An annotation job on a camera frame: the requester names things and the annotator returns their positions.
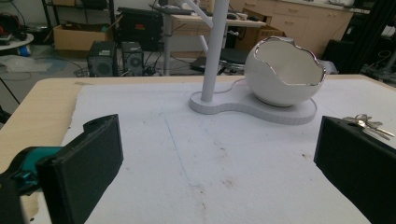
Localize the white eggshell-shaped bowl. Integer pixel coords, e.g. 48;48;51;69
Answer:
244;35;327;108

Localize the black stool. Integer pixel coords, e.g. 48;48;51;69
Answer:
218;48;250;76

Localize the black computer tower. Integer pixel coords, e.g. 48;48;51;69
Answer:
86;41;119;77
120;41;145;77

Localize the white cable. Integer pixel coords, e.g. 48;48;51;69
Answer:
212;77;247;95

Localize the black equipment case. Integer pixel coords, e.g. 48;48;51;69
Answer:
117;7;164;52

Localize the wooden cabinet with drawers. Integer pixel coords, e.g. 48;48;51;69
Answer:
229;0;355;59

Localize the wooden desk with metal legs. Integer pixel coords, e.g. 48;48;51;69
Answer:
148;4;267;77

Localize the round white table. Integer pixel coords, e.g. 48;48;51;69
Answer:
0;33;35;52

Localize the cardboard box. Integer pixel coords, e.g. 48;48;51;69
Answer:
52;23;110;52

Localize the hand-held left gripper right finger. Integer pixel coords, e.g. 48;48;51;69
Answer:
313;115;396;224

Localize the white stand with round base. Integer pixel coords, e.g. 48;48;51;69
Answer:
183;0;318;126

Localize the white cloth mat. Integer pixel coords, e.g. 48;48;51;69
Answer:
29;77;396;224

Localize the bunch of silver keys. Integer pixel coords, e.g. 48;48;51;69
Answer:
342;113;396;141

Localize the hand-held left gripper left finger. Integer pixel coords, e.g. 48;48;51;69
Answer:
0;113;124;224

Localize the black metal shelf rack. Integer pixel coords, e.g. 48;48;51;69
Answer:
41;0;117;45

